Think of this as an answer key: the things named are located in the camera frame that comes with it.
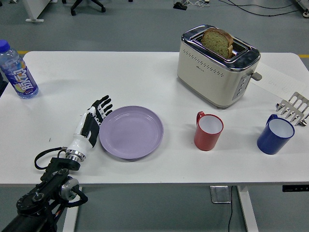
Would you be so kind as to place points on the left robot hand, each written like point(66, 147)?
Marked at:
point(77, 143)

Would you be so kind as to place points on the purple plate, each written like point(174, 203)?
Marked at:
point(131, 133)

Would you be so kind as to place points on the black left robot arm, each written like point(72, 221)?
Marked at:
point(55, 166)

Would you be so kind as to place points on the white table leg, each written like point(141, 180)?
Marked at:
point(246, 207)
point(72, 222)

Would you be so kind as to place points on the blue label drink bottle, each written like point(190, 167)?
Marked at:
point(21, 77)

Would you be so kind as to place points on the red mug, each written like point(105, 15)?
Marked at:
point(205, 140)

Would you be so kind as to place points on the black office chair base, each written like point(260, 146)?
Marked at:
point(79, 4)

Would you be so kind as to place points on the white desk foot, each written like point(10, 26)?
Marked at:
point(38, 9)

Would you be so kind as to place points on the cream and chrome toaster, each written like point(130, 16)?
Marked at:
point(205, 82)

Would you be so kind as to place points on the silver box under table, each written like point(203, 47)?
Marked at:
point(219, 194)

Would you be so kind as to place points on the brown bread slice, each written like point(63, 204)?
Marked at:
point(214, 43)

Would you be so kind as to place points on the black floor adapter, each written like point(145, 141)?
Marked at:
point(179, 6)

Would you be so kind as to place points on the blue mug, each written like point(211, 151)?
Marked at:
point(268, 142)

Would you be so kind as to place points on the white paper sheet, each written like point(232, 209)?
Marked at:
point(275, 77)

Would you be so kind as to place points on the black table control panel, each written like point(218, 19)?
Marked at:
point(295, 188)

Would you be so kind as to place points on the silver metal toast rack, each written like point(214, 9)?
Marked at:
point(297, 101)

